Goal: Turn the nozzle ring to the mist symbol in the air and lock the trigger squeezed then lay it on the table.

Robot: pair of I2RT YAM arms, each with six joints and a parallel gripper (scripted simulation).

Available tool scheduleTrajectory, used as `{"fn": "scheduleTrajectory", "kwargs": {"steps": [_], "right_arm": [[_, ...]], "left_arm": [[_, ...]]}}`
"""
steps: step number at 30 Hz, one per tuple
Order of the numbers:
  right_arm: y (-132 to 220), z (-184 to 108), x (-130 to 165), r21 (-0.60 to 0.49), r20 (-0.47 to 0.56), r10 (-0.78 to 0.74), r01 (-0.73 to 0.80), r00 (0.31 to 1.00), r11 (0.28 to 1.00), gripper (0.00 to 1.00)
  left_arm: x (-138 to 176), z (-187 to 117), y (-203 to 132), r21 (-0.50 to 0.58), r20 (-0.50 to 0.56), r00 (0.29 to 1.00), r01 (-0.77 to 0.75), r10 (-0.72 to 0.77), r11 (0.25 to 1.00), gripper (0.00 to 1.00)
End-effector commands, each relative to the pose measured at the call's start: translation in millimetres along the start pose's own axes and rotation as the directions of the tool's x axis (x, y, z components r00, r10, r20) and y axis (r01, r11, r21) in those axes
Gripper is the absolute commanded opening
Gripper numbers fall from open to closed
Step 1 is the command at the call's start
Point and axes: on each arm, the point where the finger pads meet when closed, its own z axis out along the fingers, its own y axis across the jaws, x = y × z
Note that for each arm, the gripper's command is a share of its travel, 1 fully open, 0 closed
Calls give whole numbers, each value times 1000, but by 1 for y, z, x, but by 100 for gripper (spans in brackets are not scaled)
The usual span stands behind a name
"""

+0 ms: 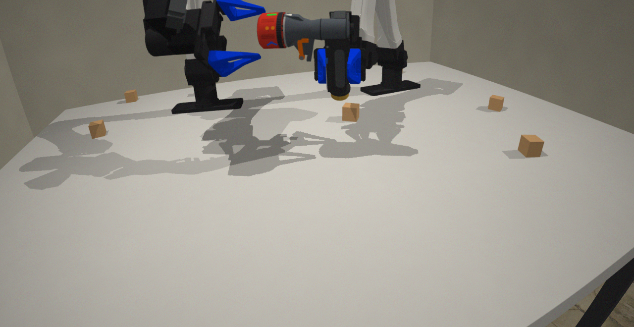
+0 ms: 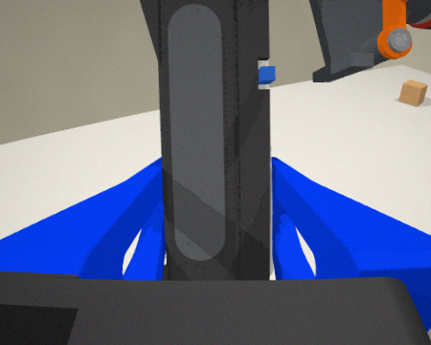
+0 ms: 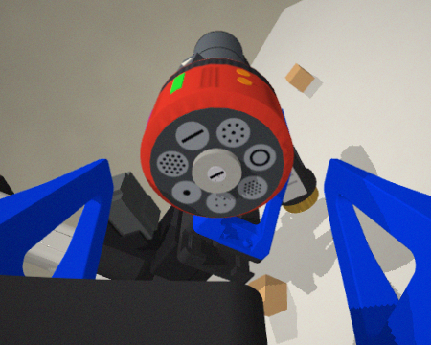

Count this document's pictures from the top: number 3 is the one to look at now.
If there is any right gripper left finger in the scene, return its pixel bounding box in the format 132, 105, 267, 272
0, 158, 113, 279

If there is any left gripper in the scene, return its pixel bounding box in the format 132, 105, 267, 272
177, 177, 289, 284

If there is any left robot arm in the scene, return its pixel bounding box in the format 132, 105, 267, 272
23, 172, 199, 281

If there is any tan cube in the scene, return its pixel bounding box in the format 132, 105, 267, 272
249, 275, 287, 317
285, 64, 314, 93

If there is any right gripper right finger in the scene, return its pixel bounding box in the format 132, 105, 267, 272
324, 158, 431, 345

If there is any red and black hose nozzle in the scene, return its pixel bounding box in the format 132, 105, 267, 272
140, 31, 319, 219

